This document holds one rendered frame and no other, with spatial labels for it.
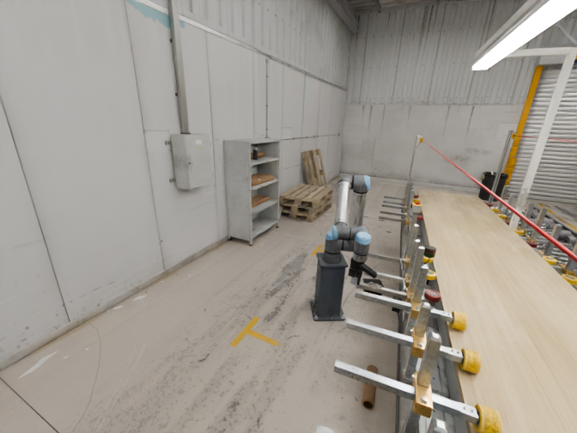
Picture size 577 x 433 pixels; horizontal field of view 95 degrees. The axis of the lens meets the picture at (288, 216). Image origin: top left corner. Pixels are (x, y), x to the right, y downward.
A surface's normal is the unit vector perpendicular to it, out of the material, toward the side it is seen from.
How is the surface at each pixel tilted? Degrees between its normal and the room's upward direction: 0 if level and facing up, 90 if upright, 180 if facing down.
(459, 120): 90
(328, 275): 90
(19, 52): 90
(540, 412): 0
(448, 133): 90
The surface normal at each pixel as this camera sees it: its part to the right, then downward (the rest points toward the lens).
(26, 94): 0.90, 0.18
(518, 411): 0.03, -0.94
